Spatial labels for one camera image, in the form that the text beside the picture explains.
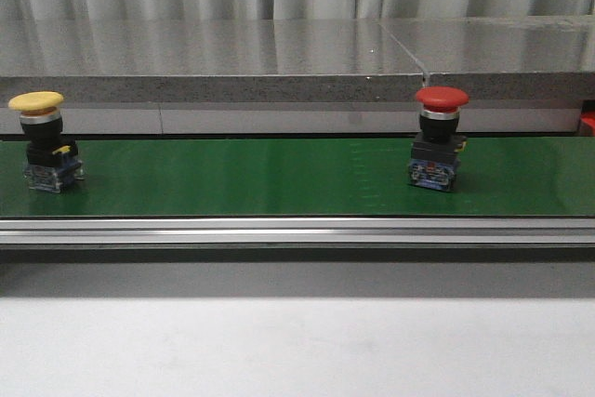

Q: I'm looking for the red push button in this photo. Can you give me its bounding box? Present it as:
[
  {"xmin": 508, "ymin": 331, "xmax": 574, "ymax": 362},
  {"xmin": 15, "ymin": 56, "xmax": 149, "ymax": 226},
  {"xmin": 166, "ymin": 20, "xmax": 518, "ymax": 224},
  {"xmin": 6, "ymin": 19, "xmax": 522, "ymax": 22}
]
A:
[{"xmin": 408, "ymin": 86, "xmax": 469, "ymax": 192}]

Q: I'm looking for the black push button block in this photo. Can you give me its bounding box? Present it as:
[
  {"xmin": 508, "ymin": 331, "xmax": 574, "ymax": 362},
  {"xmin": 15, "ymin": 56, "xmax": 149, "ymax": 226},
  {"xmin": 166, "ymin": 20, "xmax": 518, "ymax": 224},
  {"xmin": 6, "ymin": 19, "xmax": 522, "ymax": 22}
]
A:
[{"xmin": 8, "ymin": 91, "xmax": 85, "ymax": 193}]

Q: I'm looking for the grey stone slab left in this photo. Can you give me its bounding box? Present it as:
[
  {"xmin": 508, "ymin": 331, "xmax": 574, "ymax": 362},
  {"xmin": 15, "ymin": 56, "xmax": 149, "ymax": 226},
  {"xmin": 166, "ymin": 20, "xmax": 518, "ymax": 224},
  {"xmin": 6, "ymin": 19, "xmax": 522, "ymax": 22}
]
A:
[{"xmin": 1, "ymin": 20, "xmax": 422, "ymax": 104}]

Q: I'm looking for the grey stone slab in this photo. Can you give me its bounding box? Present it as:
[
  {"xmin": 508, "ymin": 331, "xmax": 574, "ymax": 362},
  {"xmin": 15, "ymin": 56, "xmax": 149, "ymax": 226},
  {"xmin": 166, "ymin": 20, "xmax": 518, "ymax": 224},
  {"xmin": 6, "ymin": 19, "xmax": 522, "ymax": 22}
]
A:
[
  {"xmin": 1, "ymin": 20, "xmax": 422, "ymax": 104},
  {"xmin": 380, "ymin": 16, "xmax": 594, "ymax": 105}
]

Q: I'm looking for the white base panel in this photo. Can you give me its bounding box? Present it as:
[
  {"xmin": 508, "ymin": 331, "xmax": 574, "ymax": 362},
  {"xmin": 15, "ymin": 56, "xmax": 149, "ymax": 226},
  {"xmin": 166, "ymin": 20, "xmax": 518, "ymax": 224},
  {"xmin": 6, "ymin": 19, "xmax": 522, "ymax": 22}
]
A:
[{"xmin": 0, "ymin": 99, "xmax": 582, "ymax": 136}]

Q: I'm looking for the green conveyor belt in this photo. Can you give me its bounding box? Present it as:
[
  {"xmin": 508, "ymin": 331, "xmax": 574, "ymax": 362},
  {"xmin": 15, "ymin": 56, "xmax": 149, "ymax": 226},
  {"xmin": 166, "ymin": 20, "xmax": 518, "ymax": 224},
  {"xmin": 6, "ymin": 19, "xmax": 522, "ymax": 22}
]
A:
[{"xmin": 1, "ymin": 137, "xmax": 594, "ymax": 218}]

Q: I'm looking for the grey stone slab right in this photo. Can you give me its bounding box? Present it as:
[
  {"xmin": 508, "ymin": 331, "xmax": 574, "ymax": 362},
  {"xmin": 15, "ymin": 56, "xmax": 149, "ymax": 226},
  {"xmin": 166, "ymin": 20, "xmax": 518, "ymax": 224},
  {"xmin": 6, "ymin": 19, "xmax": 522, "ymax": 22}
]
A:
[{"xmin": 380, "ymin": 16, "xmax": 594, "ymax": 105}]

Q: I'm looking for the red plastic tray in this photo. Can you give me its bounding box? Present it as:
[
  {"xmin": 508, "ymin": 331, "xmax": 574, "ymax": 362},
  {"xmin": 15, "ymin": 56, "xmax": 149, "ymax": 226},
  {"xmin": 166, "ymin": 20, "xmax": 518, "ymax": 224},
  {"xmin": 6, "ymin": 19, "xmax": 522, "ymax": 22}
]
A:
[{"xmin": 577, "ymin": 111, "xmax": 595, "ymax": 137}]

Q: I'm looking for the aluminium conveyor frame rail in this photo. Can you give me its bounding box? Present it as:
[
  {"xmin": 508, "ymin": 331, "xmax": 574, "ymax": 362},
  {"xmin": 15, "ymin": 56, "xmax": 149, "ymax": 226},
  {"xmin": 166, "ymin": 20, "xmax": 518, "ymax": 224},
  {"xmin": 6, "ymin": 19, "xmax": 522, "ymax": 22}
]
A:
[{"xmin": 1, "ymin": 217, "xmax": 594, "ymax": 248}]

